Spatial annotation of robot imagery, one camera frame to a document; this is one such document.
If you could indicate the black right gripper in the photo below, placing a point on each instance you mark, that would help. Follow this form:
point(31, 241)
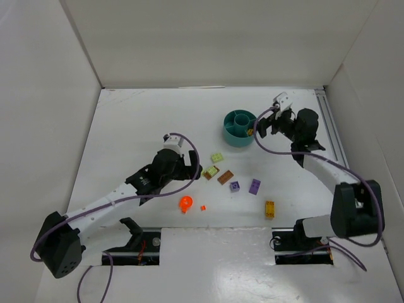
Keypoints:
point(272, 125)

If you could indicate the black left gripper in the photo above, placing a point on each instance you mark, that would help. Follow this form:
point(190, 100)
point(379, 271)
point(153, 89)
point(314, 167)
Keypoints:
point(187, 167)

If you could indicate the purple square lego brick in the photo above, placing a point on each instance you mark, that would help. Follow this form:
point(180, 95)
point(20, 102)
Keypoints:
point(235, 187)

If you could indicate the purple curved lego brick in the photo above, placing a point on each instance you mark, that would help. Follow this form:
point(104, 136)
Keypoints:
point(254, 187)

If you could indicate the yellow long lego brick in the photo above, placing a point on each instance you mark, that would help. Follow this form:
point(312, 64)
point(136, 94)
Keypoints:
point(270, 210)

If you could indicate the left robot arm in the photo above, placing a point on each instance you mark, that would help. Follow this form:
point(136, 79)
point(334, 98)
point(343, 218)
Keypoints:
point(63, 240)

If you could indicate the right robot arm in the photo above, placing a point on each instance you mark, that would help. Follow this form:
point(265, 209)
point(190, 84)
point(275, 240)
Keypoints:
point(357, 208)

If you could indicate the brown lego plate under green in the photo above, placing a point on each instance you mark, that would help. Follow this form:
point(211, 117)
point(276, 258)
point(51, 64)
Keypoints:
point(207, 176)

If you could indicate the light green curved lego brick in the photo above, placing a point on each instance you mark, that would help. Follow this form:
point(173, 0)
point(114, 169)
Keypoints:
point(217, 157)

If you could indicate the teal round divided container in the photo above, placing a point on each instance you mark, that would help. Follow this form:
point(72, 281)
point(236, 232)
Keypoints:
point(236, 126)

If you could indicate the brown flat lego plate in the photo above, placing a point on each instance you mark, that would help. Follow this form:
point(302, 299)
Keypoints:
point(225, 177)

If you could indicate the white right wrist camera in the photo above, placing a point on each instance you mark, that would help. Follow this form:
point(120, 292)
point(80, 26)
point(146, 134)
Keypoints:
point(281, 103)

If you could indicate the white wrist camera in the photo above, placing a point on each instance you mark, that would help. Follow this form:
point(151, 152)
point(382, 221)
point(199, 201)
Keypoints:
point(281, 103)
point(173, 144)

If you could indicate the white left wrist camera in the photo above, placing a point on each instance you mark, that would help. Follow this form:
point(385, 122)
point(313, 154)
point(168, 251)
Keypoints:
point(173, 144)

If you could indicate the orange plastic ring disc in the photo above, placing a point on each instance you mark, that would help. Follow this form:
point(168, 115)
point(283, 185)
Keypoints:
point(185, 203)

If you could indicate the aluminium rail at right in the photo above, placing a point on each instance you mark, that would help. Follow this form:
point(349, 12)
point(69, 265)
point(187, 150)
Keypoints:
point(336, 144)

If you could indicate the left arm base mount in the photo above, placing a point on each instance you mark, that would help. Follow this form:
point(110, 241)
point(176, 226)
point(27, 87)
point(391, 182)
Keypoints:
point(141, 249)

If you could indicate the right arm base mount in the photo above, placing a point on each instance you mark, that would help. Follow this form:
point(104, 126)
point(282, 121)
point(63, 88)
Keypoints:
point(291, 250)

